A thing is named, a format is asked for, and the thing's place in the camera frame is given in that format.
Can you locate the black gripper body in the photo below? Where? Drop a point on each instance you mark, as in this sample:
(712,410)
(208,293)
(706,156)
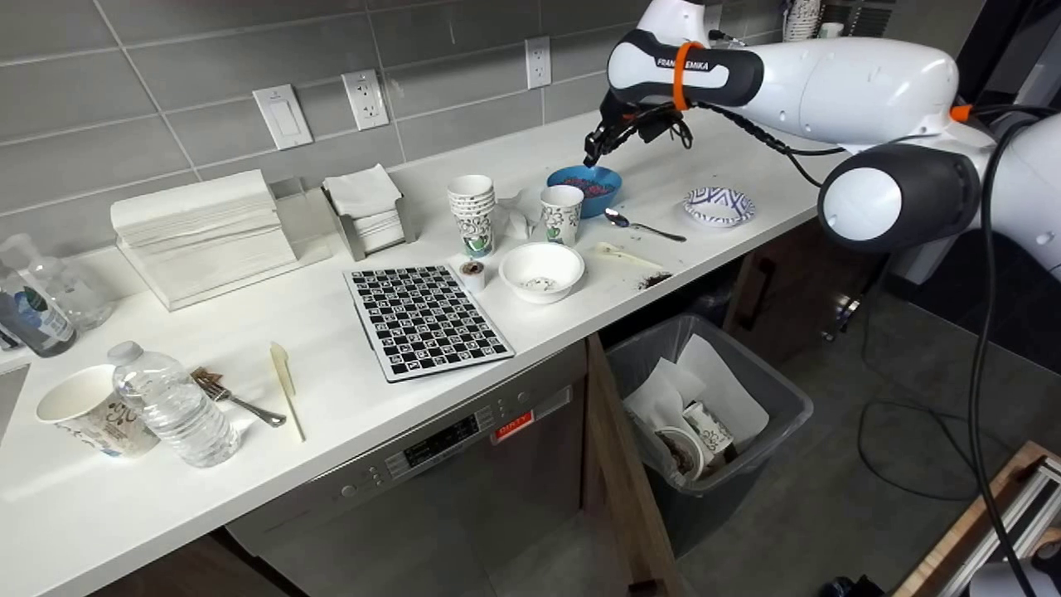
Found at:
(640,117)

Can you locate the colourful cereal pieces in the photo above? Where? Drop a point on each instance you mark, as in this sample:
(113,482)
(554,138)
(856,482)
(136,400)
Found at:
(599,191)

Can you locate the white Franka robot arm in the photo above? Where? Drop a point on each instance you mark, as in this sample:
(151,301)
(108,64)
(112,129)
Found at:
(864,77)

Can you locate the blue bowl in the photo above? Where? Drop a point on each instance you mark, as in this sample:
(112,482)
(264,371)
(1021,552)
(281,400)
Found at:
(564,183)

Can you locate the white bowl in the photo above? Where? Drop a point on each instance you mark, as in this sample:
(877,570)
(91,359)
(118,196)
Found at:
(542,271)

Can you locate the grey trash bin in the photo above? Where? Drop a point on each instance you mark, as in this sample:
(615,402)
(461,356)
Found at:
(774,420)

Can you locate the short floral paper cup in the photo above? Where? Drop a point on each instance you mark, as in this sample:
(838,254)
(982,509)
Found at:
(561,217)

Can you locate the crumpled white napkin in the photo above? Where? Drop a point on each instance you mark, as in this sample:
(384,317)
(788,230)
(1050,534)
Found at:
(520,220)

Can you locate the cream flat stick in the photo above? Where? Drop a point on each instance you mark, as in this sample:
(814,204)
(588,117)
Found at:
(286,385)
(624,257)

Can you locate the blue patterned paper plate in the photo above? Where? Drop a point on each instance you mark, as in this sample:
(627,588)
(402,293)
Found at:
(718,205)

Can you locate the small black object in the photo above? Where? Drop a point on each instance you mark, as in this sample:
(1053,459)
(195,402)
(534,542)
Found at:
(655,278)

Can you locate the white napkin holder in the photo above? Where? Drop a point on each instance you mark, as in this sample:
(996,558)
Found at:
(366,209)

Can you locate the black white checkerboard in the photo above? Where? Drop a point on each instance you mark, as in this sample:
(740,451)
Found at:
(427,320)

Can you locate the dark wooden lower cabinet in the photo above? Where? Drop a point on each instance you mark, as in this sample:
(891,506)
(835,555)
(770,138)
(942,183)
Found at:
(816,286)

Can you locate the white paper sheets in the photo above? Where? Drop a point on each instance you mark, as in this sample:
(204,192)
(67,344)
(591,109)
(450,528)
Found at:
(718,385)

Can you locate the steel dispenser box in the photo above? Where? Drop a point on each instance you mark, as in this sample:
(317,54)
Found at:
(303,217)

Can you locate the discarded floral paper cup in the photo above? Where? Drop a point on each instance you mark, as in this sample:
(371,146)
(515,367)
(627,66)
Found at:
(708,430)

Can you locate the paper cup with coffee grounds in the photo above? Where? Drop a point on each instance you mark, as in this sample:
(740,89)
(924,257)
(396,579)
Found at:
(682,449)

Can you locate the open cabinet door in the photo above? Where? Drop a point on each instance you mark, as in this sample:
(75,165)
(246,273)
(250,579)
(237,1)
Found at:
(624,476)

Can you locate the steel dishwasher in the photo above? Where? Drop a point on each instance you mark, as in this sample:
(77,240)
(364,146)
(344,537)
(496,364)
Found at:
(444,476)

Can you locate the white rectangular box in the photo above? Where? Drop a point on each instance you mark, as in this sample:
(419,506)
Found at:
(204,238)

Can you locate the dirty metal fork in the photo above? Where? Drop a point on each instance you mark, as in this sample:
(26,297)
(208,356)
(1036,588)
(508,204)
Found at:
(237,400)

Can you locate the clear water bottle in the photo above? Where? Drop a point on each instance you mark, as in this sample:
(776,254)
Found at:
(177,410)

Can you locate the wide patterned paper cup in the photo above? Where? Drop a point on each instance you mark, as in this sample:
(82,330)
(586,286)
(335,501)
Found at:
(96,417)

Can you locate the clear plastic bottle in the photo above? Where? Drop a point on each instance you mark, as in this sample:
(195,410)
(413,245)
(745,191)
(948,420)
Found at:
(45,301)

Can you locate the wooden frame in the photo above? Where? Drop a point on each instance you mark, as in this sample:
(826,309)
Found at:
(973,531)

